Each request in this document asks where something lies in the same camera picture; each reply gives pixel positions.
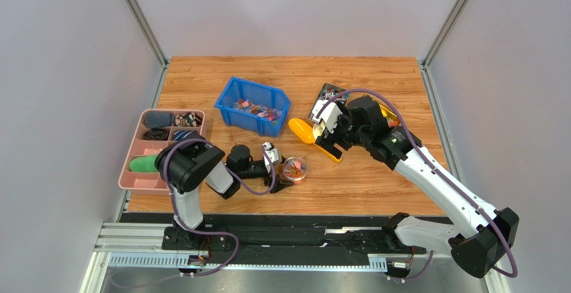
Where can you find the yellow plastic scoop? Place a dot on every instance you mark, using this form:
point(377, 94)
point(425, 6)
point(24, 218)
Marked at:
point(305, 134)

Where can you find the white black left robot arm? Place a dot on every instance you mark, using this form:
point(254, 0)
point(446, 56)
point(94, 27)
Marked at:
point(192, 160)

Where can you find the clear glass jar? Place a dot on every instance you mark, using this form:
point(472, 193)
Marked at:
point(294, 169)

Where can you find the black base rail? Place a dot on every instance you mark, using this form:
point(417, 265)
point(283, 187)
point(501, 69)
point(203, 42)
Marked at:
point(292, 240)

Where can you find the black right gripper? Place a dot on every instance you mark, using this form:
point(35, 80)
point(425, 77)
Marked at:
point(338, 133)

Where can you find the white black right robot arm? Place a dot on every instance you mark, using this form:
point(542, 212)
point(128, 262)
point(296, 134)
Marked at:
point(479, 238)

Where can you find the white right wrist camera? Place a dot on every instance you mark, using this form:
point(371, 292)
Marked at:
point(329, 115)

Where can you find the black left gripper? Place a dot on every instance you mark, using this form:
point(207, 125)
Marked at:
point(280, 183)

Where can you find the blue plastic candy bin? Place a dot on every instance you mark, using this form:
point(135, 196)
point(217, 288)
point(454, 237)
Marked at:
point(253, 106)

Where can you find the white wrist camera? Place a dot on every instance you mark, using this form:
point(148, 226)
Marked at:
point(271, 155)
point(329, 115)

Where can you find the white jar lid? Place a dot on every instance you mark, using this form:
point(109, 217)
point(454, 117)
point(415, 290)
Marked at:
point(321, 128)

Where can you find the green plush toy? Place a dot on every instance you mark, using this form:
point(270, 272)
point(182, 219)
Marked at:
point(143, 164)

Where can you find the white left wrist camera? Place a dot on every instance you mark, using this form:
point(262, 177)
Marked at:
point(271, 155)

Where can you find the pink compartment tray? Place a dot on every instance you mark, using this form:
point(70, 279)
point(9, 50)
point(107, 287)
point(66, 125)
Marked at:
point(155, 131)

